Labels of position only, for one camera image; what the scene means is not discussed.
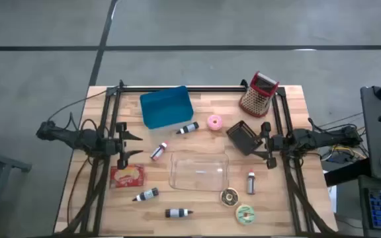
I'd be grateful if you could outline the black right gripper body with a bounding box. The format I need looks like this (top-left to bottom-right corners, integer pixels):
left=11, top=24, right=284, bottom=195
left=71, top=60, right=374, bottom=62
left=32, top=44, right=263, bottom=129
left=261, top=122, right=286, bottom=170

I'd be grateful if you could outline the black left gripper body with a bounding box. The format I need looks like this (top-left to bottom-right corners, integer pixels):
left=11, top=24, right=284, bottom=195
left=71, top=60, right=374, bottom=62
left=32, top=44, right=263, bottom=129
left=108, top=122, right=128, bottom=170

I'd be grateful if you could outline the red snack packet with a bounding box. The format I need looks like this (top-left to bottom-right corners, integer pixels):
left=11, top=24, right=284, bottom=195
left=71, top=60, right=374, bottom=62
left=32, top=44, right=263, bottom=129
left=109, top=163, right=146, bottom=189

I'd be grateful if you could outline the red ink bottle white cap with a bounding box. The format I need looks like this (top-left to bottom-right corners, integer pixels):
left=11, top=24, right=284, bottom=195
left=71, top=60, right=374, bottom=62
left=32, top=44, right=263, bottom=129
left=246, top=169, right=256, bottom=196
left=149, top=141, right=169, bottom=162

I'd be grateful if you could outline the black ink bottle white cap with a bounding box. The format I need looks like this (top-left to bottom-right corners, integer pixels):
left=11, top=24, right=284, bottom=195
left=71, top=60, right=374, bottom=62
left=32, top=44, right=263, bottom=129
left=175, top=121, right=200, bottom=136
left=132, top=186, right=160, bottom=202
left=164, top=208, right=194, bottom=219

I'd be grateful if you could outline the pink frosted toy donut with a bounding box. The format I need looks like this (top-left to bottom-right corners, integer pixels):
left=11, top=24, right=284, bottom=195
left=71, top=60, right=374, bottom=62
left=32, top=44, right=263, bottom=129
left=206, top=114, right=224, bottom=132

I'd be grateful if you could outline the chocolate frosted toy donut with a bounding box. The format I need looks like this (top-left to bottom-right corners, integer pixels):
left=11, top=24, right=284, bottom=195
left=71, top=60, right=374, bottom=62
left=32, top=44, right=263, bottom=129
left=219, top=187, right=240, bottom=208

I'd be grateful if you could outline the black mesh basket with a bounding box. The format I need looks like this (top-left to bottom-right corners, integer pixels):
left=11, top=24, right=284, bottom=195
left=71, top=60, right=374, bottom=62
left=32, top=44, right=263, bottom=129
left=226, top=120, right=265, bottom=157

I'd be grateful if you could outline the red metal box grater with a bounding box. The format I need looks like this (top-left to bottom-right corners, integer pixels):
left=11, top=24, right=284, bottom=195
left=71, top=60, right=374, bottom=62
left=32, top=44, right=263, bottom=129
left=238, top=70, right=280, bottom=118

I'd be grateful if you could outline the blue plastic bin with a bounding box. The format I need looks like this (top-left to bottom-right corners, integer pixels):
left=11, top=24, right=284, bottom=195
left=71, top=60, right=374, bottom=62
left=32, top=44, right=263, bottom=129
left=139, top=85, right=194, bottom=130

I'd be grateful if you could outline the clear plastic bin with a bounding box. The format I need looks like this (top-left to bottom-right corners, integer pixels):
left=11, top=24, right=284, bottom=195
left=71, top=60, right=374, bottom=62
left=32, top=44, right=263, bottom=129
left=168, top=151, right=230, bottom=192

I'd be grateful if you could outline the green frosted toy donut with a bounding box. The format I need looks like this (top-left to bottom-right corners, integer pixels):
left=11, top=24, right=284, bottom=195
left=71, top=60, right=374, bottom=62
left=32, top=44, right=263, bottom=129
left=235, top=204, right=256, bottom=226

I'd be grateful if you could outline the white box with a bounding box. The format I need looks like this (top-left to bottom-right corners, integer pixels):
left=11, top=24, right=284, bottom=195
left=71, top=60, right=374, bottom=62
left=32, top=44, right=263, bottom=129
left=327, top=184, right=339, bottom=214

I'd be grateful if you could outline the dark grey side desk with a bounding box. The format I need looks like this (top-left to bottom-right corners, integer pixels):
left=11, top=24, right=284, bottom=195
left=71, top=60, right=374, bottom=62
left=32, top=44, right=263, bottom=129
left=324, top=85, right=381, bottom=238

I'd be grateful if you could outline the grey metal furniture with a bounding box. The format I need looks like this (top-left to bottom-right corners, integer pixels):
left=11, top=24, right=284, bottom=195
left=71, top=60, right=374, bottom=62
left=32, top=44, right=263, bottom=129
left=0, top=144, right=32, bottom=238

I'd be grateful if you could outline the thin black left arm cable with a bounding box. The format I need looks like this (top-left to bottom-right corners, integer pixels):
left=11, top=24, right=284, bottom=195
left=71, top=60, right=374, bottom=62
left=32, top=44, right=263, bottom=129
left=47, top=89, right=108, bottom=122

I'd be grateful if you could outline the black aluminium table frame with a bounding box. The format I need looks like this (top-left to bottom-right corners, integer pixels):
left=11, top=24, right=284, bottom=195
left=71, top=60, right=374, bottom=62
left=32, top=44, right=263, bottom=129
left=58, top=79, right=339, bottom=237

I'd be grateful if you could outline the coloured floor cable bundle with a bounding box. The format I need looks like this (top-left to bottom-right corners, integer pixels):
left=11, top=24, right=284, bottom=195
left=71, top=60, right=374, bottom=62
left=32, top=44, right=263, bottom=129
left=316, top=112, right=372, bottom=166

